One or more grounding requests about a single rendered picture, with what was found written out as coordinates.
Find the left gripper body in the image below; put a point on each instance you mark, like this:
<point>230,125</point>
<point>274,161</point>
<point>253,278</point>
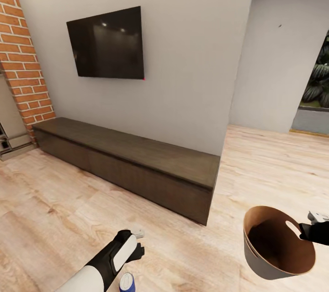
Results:
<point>136,254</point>

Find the trash can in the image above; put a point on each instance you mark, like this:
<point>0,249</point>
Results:
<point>272,249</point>

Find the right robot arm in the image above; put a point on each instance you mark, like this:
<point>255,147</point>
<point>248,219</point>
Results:
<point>318,231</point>

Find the can of soda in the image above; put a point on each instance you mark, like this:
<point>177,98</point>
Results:
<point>126,283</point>

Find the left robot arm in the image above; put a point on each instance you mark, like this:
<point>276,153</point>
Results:
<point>99,273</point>

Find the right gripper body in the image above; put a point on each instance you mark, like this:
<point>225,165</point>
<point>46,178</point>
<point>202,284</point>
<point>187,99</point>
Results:
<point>315,233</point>

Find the fixed window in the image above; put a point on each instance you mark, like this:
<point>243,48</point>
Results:
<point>312,116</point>

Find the wood fireplace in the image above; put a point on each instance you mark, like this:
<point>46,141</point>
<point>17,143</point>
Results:
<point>14,139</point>

